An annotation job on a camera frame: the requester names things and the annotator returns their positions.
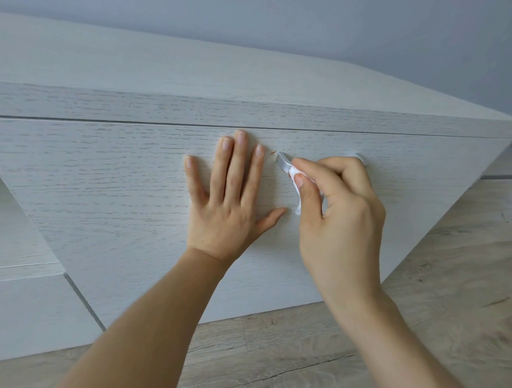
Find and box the low white wooden cabinet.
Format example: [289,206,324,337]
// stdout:
[0,0,512,363]

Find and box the low white cabinet door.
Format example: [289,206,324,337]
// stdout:
[0,99,512,335]

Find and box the white wipe pad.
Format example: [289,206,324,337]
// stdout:
[288,164,327,216]

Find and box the person's right hand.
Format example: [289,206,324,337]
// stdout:
[291,155,390,317]

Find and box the person's left forearm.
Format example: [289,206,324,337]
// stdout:
[36,245,234,388]

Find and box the silver handle drawer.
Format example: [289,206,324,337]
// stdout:
[275,149,367,175]

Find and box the person's left hand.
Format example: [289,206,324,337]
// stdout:
[182,128,289,269]

